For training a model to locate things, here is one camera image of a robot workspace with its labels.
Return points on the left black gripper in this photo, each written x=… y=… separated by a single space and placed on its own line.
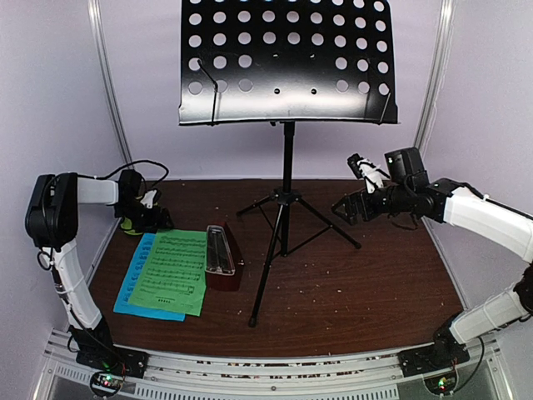
x=154 y=223

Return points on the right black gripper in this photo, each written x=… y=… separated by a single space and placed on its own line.
x=348 y=199

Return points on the green sheet music page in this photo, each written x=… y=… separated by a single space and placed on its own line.
x=172 y=278

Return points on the black music stand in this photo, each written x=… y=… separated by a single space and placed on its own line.
x=285 y=62

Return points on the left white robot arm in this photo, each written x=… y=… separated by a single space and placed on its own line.
x=52 y=223

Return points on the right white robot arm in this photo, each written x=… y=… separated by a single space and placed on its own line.
x=405 y=187

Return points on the green saucer plate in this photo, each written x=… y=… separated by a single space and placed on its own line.
x=126 y=226

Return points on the blue sheet music page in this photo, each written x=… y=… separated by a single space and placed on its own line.
x=122 y=305

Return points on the brown wooden metronome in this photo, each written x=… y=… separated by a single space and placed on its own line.
x=225 y=263

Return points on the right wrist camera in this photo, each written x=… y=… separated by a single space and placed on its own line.
x=367 y=171

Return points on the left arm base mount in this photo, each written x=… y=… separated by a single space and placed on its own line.
x=111 y=371

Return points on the aluminium front rail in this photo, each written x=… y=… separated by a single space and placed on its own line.
x=366 y=375

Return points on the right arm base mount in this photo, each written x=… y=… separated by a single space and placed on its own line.
x=437 y=368

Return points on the left aluminium corner post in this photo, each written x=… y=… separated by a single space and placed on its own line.
x=96 y=23

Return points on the aluminium corner post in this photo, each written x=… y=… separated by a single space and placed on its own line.
x=96 y=23
x=436 y=80

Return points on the right aluminium corner post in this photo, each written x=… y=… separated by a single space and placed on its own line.
x=436 y=80

